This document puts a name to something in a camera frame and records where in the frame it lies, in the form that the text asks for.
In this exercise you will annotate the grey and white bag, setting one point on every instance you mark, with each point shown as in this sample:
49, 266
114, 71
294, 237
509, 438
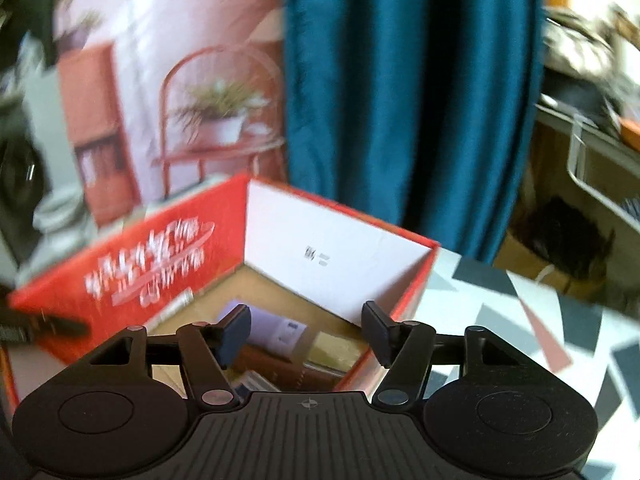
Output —
575, 45

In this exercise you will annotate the brown cardboard box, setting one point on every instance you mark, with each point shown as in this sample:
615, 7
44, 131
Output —
520, 260

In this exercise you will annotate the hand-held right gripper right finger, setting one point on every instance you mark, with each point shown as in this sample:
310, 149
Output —
380, 332

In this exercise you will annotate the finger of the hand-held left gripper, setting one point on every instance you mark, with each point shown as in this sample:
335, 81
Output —
55, 327

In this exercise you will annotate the printed wall backdrop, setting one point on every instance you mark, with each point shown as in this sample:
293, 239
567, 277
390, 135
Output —
150, 35

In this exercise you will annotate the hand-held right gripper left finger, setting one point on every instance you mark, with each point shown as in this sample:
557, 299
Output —
235, 335

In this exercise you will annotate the black bag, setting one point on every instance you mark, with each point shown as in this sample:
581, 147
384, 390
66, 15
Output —
570, 240

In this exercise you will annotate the white labelled pack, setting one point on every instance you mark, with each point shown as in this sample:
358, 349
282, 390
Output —
275, 330

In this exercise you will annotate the black desk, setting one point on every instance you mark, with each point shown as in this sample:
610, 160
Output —
580, 110

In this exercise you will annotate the teal curtain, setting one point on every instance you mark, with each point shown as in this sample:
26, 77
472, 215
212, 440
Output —
400, 110

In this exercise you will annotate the red strawberry print cardboard box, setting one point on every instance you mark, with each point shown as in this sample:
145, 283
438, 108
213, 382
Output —
150, 255

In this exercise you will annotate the orange bowl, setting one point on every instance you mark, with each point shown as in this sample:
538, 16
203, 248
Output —
631, 132

